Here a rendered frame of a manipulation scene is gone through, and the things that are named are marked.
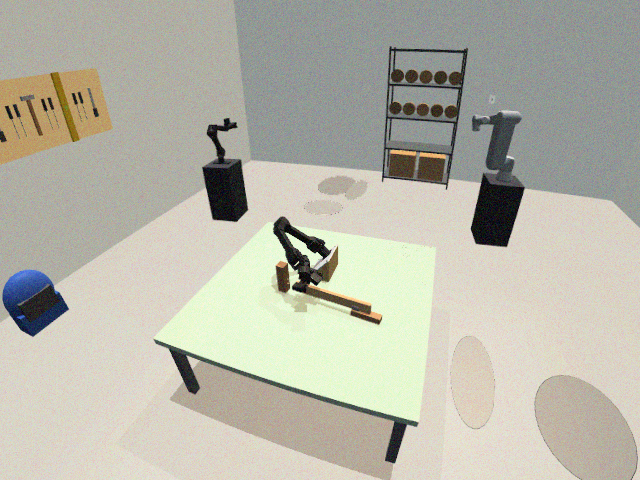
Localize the long wooden rail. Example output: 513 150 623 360
302 285 371 315

